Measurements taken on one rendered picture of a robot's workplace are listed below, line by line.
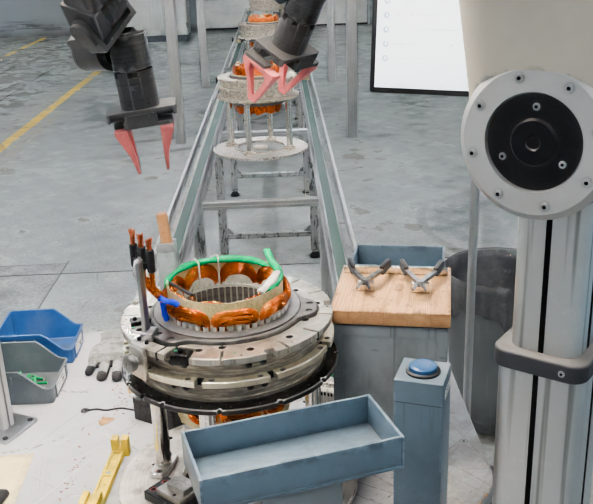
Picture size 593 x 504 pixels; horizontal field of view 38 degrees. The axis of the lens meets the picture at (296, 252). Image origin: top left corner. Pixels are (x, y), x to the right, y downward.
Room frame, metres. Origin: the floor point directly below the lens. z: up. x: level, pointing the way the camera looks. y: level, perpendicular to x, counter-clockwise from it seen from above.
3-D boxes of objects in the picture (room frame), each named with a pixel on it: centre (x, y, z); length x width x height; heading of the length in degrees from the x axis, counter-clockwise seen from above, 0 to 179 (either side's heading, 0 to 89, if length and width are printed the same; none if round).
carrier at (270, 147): (3.49, 0.13, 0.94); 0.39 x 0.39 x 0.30
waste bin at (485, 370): (2.65, -0.68, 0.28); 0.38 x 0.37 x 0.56; 91
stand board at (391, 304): (1.33, -0.16, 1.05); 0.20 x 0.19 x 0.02; 170
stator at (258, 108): (3.49, 0.13, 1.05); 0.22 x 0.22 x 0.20
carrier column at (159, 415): (1.22, 0.23, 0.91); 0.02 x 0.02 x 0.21
